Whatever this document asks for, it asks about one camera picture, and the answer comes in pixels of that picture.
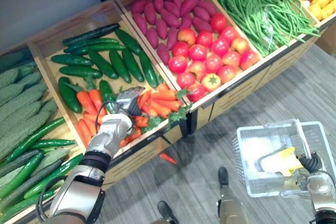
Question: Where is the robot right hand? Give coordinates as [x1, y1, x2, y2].
[282, 152, 324, 190]

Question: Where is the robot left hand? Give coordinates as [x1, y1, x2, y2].
[112, 86, 146, 118]

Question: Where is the clear plastic shopping basket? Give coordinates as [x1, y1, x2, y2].
[232, 119, 333, 199]

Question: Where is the yellow and white vegetable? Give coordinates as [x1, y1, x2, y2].
[255, 146, 304, 178]

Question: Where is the dark green cucumber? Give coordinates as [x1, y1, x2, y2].
[99, 79, 117, 115]
[58, 65, 103, 79]
[108, 49, 132, 84]
[68, 43, 127, 56]
[64, 37, 120, 53]
[138, 50, 159, 89]
[61, 23, 121, 47]
[57, 76, 83, 114]
[114, 28, 143, 56]
[121, 48, 145, 83]
[50, 54, 94, 67]
[87, 49, 119, 80]

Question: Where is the green leaf garnish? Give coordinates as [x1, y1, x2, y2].
[141, 115, 164, 133]
[167, 103, 193, 128]

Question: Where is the red tomato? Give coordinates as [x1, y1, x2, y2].
[205, 54, 224, 74]
[209, 12, 228, 34]
[186, 82, 208, 103]
[177, 27, 197, 47]
[188, 44, 208, 62]
[239, 49, 260, 71]
[176, 71, 196, 89]
[219, 25, 240, 45]
[221, 50, 242, 69]
[210, 38, 230, 58]
[171, 40, 191, 58]
[167, 55, 188, 74]
[195, 30, 214, 49]
[230, 36, 250, 55]
[217, 64, 237, 84]
[187, 60, 208, 81]

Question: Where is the wooden crate with gourds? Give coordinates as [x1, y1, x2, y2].
[0, 45, 86, 224]

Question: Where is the orange tomato with green stem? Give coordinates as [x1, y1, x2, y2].
[201, 72, 222, 93]

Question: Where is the long bright green cucumber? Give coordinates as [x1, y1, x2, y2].
[0, 151, 45, 199]
[0, 158, 65, 210]
[4, 116, 67, 163]
[23, 153, 85, 199]
[0, 189, 56, 222]
[0, 149, 41, 178]
[29, 139, 77, 150]

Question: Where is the wooden crate with carrots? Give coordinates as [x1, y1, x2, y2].
[27, 0, 194, 191]

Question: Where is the robot right leg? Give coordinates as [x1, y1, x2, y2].
[216, 166, 249, 224]

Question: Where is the robot leg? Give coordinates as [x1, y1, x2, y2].
[216, 166, 249, 224]
[151, 200, 181, 224]

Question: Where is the wooden crate with beans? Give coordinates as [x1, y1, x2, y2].
[193, 0, 323, 94]

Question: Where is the robot left leg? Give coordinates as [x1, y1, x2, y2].
[151, 200, 181, 224]

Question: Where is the wooden crate with potatoes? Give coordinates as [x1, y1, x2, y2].
[277, 0, 336, 36]

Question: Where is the green long bean pile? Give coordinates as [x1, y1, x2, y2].
[196, 0, 320, 57]

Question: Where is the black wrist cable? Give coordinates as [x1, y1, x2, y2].
[95, 100, 117, 131]

